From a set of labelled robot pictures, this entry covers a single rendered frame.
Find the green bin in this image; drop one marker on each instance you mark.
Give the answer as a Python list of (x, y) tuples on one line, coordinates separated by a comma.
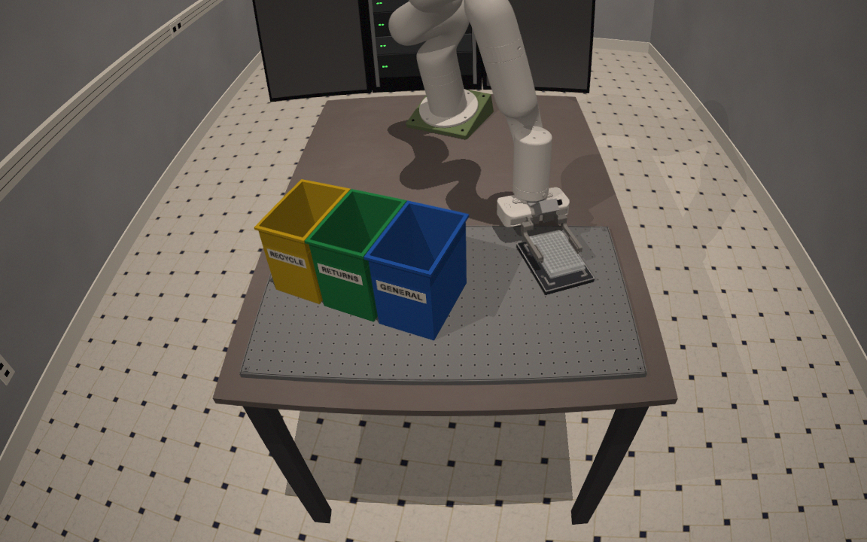
[(355, 223)]

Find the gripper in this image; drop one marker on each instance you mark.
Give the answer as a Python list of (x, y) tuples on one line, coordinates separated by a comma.
[(513, 211)]

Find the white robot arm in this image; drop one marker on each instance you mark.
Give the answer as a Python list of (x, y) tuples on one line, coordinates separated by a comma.
[(503, 54)]

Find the yellow recycle bin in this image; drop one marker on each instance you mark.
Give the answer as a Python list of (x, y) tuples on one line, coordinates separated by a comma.
[(284, 229)]

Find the blue bin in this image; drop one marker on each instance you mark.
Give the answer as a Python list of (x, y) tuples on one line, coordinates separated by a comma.
[(418, 268)]

